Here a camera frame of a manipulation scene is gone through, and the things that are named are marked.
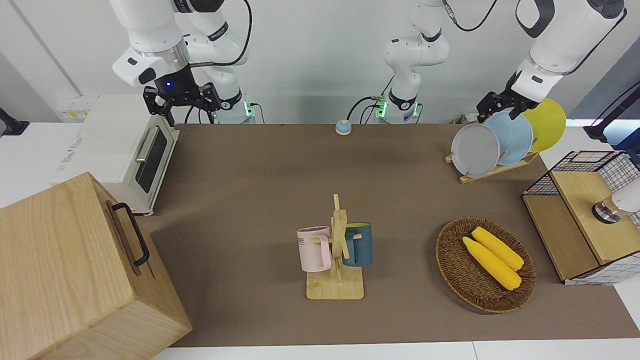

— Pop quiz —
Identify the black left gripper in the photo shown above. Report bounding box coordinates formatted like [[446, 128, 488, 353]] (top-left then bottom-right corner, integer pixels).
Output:
[[476, 72, 539, 124]]

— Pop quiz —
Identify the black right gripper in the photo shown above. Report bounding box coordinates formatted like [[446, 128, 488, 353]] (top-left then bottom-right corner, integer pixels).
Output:
[[143, 65, 222, 127]]

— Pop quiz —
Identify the gray plate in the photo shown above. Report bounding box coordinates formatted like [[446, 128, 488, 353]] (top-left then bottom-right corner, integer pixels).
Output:
[[451, 123, 501, 179]]

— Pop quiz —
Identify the light blue plate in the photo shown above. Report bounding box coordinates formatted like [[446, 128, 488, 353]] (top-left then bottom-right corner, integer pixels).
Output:
[[484, 110, 534, 166]]

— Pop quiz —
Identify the yellow plate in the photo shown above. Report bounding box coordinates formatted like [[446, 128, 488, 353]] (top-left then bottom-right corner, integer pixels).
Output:
[[521, 98, 567, 153]]

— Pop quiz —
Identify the wooden plate rack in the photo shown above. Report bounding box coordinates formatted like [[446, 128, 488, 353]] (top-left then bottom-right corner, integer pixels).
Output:
[[445, 150, 540, 184]]

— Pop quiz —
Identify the white toaster oven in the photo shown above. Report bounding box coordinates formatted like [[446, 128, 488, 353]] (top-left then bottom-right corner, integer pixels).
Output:
[[50, 95, 180, 217]]

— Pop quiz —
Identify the white socket box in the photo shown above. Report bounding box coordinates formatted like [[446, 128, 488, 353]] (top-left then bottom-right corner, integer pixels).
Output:
[[55, 100, 96, 122]]

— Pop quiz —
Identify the brown table mat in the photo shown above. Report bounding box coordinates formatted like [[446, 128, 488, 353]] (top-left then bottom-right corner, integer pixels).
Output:
[[137, 123, 640, 348]]

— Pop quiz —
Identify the yellow corn cob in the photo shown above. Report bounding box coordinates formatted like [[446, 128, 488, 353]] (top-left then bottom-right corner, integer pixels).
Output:
[[471, 226, 525, 272], [462, 236, 522, 291]]

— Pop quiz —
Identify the small metal cup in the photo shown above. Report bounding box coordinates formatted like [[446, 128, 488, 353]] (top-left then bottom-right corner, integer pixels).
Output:
[[592, 177, 640, 224]]

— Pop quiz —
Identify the brown wicker basket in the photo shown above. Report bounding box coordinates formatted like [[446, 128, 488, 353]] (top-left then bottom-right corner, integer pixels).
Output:
[[435, 216, 537, 314]]

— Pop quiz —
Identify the dark blue mug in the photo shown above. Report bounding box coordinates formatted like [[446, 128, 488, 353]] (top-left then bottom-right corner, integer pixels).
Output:
[[342, 222, 374, 267]]

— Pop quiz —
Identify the pink mug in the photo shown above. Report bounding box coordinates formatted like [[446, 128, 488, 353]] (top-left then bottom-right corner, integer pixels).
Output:
[[296, 226, 333, 273]]

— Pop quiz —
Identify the light wooden box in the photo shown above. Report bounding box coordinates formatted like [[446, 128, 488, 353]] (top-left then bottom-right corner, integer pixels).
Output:
[[0, 171, 193, 360]]

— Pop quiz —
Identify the wooden mug tree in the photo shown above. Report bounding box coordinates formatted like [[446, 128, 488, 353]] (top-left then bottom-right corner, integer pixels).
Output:
[[306, 194, 365, 301]]

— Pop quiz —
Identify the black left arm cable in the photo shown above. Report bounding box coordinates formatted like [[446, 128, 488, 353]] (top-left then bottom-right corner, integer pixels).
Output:
[[442, 0, 498, 33]]

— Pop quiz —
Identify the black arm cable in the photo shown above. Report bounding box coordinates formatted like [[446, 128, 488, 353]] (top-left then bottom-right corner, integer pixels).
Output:
[[442, 0, 498, 33], [189, 0, 253, 67]]

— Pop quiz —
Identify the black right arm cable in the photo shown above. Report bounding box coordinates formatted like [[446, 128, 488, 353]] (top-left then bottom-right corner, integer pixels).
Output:
[[189, 0, 253, 67]]

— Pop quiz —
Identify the wire grid wooden shelf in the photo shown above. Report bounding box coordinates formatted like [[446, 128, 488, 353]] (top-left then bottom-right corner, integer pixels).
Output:
[[521, 150, 640, 286]]

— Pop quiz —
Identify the black box handle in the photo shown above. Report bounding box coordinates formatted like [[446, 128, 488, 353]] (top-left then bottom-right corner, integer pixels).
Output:
[[111, 202, 151, 267]]

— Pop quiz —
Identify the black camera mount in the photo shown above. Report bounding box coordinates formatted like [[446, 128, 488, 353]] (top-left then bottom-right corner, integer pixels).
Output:
[[0, 107, 30, 137]]

